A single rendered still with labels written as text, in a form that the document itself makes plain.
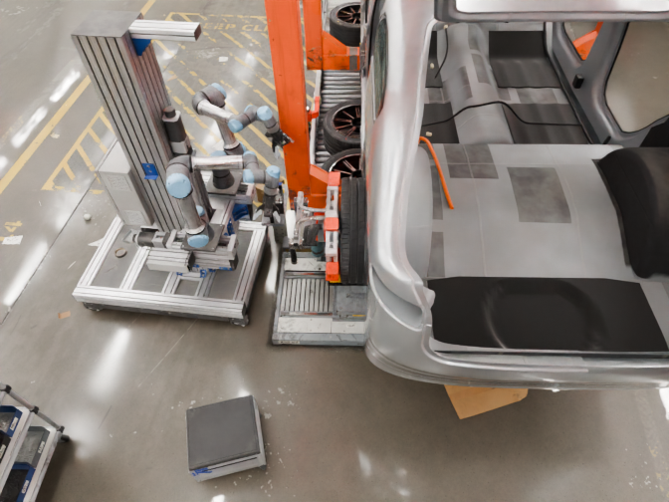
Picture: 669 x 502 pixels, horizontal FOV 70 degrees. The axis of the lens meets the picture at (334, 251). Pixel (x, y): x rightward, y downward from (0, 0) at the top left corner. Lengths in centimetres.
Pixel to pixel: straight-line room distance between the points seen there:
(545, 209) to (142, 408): 283
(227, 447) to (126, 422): 87
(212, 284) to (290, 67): 167
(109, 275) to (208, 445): 162
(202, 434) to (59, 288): 193
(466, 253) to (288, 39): 152
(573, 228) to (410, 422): 155
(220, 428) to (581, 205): 247
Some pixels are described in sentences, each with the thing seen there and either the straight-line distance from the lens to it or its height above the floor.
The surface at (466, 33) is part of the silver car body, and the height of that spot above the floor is 99.
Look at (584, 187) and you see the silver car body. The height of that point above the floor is 105.
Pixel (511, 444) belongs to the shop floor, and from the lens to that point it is 339.
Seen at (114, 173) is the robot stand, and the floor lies 122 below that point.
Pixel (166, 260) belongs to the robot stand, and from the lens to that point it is 317.
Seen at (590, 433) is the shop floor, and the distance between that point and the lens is 360.
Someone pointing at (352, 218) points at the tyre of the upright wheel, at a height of 114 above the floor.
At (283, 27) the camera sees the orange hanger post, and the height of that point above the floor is 189.
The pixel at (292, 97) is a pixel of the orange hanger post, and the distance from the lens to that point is 294.
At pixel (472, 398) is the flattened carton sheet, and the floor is 1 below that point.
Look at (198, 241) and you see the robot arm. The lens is 285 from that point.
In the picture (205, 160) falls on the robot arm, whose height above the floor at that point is 141.
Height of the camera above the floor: 308
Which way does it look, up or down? 51 degrees down
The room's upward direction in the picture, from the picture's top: 1 degrees counter-clockwise
